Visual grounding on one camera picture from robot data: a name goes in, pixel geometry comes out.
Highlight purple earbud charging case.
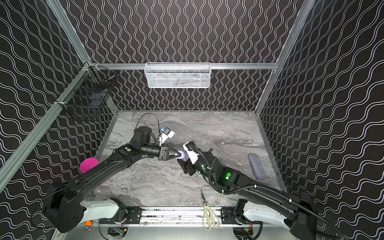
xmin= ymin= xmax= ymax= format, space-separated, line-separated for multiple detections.
xmin=178 ymin=151 xmax=186 ymax=160

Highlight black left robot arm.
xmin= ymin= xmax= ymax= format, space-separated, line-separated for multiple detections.
xmin=43 ymin=126 xmax=181 ymax=233

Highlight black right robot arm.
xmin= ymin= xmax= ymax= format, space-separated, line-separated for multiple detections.
xmin=173 ymin=148 xmax=345 ymax=240

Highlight grey purple glasses case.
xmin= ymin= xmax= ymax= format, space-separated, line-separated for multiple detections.
xmin=248 ymin=154 xmax=266 ymax=180

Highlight pink plastic goblet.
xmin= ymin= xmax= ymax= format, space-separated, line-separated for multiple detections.
xmin=80 ymin=158 xmax=100 ymax=178

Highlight aluminium back horizontal bar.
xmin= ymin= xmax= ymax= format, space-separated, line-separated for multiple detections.
xmin=91 ymin=63 xmax=278 ymax=71

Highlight aluminium left side bar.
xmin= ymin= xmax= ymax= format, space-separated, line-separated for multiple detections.
xmin=1 ymin=63 xmax=90 ymax=191

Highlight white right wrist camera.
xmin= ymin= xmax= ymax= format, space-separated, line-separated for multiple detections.
xmin=183 ymin=142 xmax=199 ymax=165

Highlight beige handled scissors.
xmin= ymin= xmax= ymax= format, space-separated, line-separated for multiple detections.
xmin=201 ymin=190 xmax=221 ymax=231

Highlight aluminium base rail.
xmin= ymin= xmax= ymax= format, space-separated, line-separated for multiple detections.
xmin=98 ymin=206 xmax=301 ymax=227

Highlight white wire basket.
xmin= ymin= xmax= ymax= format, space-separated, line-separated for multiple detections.
xmin=144 ymin=67 xmax=212 ymax=89

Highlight black wire basket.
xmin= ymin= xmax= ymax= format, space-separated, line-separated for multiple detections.
xmin=58 ymin=63 xmax=118 ymax=122

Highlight aluminium corner frame post left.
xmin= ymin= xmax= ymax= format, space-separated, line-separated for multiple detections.
xmin=47 ymin=0 xmax=92 ymax=64

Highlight aluminium corner frame post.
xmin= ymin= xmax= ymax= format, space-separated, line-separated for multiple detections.
xmin=47 ymin=0 xmax=92 ymax=64
xmin=255 ymin=0 xmax=316 ymax=116

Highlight aluminium corner frame post right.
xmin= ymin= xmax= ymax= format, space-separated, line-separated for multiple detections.
xmin=255 ymin=0 xmax=316 ymax=116

